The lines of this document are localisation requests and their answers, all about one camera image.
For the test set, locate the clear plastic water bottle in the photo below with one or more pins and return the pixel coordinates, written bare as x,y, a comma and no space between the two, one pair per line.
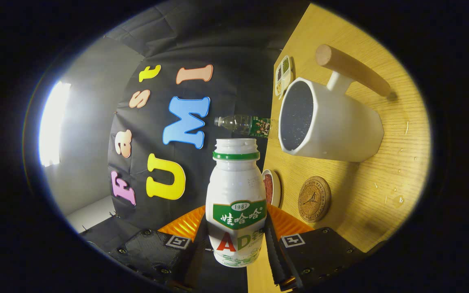
238,122

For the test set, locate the black backdrop cloth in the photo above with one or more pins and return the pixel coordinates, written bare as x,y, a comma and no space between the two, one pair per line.
234,49

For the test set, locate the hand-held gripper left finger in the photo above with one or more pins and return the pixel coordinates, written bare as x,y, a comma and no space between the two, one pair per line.
149,252

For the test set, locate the white divided tray with beans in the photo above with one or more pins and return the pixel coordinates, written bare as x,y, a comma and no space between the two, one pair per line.
285,73

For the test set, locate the white juice bottle green label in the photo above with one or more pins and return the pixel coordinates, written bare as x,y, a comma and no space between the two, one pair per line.
234,191

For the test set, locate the round cork coaster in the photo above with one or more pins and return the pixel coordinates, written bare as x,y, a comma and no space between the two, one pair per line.
314,199

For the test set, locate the wooden table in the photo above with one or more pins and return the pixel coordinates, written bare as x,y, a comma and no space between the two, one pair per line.
381,195

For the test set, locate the round plate with red food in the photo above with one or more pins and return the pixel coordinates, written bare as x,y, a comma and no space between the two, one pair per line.
269,188

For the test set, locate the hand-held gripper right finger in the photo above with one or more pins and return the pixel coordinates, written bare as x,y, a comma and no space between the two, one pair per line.
276,260

